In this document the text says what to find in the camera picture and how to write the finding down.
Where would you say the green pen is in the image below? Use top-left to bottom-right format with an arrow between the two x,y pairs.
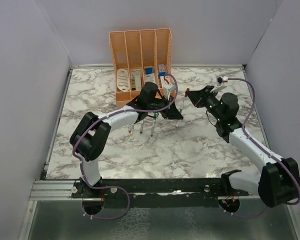
150,116 -> 156,137

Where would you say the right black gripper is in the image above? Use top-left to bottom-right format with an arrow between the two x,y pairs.
186,85 -> 224,122

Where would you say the white blue box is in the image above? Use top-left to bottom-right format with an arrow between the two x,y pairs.
144,66 -> 157,84

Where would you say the purple cable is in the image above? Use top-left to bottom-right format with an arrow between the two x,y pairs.
222,77 -> 300,218
72,73 -> 178,220

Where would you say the white red box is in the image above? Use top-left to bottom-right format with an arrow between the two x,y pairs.
158,64 -> 171,88

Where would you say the yellow pen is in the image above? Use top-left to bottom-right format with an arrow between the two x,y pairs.
129,124 -> 135,137

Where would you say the white oval package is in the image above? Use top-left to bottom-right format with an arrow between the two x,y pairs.
116,68 -> 130,92

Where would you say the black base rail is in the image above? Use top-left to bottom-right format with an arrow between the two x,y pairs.
39,169 -> 251,210

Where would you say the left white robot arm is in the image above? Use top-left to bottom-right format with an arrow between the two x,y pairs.
69,82 -> 184,198

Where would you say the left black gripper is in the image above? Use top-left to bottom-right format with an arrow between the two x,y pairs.
147,95 -> 183,120

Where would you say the blue pen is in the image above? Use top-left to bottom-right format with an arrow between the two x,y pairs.
139,120 -> 145,134

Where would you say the red pen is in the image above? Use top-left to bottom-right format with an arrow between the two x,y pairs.
175,99 -> 185,129

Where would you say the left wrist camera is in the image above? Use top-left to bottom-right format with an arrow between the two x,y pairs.
163,83 -> 176,100

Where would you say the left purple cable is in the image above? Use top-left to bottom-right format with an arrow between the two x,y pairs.
72,73 -> 178,220

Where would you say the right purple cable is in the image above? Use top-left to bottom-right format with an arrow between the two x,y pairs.
222,77 -> 300,218

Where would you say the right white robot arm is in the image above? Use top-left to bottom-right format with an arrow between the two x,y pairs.
185,85 -> 300,208

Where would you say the orange desk organizer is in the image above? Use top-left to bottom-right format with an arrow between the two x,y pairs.
109,28 -> 172,108

